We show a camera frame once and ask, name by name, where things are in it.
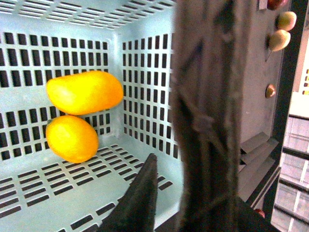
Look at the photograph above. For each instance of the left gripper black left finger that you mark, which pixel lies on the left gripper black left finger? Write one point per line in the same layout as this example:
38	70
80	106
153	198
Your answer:
136	210

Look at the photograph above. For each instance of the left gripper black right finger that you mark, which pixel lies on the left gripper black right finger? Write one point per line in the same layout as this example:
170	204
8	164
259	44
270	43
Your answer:
220	216

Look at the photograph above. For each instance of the yellow lemon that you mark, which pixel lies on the yellow lemon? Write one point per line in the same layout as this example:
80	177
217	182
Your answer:
72	139

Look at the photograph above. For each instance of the yellow mango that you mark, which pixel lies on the yellow mango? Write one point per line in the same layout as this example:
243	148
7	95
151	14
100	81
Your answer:
85	93

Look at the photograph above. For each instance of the green pear lower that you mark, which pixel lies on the green pear lower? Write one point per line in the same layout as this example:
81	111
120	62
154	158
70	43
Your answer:
279	40

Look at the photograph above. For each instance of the green pear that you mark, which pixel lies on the green pear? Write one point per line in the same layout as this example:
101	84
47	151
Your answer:
279	40
286	20

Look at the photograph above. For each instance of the green pear upper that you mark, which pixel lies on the green pear upper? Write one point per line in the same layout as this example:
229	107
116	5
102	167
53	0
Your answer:
286	20

